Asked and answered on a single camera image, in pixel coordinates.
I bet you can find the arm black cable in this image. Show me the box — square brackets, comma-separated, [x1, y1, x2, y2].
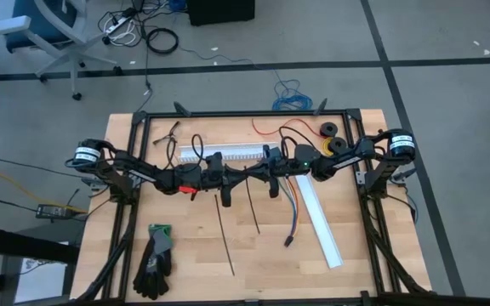
[190, 133, 206, 163]
[278, 125, 329, 159]

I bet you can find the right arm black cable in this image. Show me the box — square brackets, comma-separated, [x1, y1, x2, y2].
[278, 125, 329, 159]

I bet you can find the black wire spool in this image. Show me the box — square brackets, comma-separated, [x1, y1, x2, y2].
[318, 122, 340, 139]

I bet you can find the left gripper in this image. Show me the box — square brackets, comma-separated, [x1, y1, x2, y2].
[201, 168, 250, 208]

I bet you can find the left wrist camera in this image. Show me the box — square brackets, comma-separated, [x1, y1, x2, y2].
[208, 151, 225, 172]

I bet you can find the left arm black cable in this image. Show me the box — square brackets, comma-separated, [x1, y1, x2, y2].
[190, 133, 206, 163]

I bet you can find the black box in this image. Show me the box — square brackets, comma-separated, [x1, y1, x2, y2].
[185, 0, 257, 27]

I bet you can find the blue coiled cable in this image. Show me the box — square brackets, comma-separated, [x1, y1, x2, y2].
[271, 77, 315, 112]

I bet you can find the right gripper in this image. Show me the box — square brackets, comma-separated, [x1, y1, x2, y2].
[248, 161, 312, 199]

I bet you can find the yellow floor cable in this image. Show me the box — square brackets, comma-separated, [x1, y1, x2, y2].
[0, 168, 89, 214]

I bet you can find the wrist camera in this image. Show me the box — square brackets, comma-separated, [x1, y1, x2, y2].
[208, 151, 225, 172]
[263, 144, 283, 166]

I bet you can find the black power adapter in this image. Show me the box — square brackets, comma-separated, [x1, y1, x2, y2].
[35, 203, 74, 221]

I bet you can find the white duct cover strip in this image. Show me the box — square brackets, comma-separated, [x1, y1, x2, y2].
[293, 173, 345, 270]

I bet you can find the black grey work glove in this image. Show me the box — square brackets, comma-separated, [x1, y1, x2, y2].
[132, 223, 174, 301]

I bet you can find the black coiled cable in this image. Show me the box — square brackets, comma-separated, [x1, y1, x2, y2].
[145, 26, 180, 56]

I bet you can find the thin red wire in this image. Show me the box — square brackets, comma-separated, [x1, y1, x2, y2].
[250, 117, 323, 138]

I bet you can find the yellow wire spool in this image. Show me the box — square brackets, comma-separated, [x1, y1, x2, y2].
[321, 135, 349, 157]

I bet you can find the blue white office chair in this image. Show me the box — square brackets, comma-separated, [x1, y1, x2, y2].
[0, 0, 123, 102]

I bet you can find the white power strip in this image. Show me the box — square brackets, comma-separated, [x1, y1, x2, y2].
[103, 15, 134, 36]

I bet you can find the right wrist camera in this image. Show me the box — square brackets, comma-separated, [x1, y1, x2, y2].
[263, 144, 283, 166]

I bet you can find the white slotted cable duct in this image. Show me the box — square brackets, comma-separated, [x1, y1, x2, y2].
[177, 141, 281, 164]

